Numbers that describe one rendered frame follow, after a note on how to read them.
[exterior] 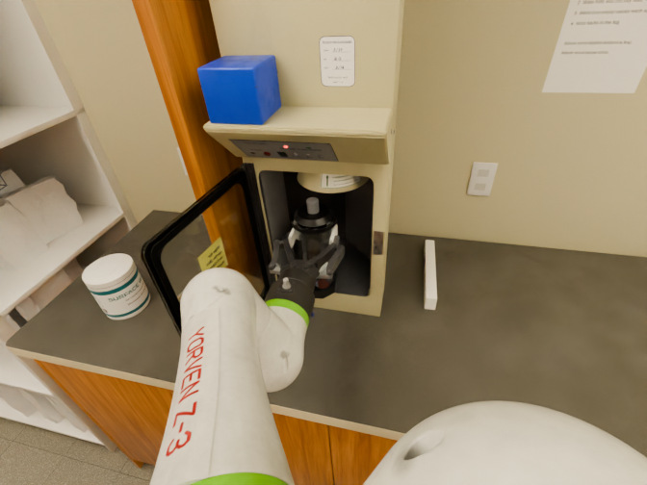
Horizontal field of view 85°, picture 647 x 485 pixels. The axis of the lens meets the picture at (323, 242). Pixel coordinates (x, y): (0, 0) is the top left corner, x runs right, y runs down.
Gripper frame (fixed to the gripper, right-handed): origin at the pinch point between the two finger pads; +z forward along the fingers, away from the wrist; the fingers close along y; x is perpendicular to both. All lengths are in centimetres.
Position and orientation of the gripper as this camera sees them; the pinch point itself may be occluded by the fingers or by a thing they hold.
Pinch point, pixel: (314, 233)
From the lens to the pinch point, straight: 84.9
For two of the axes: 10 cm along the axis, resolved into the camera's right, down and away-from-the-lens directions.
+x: 0.5, 7.9, 6.1
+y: -9.8, -0.8, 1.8
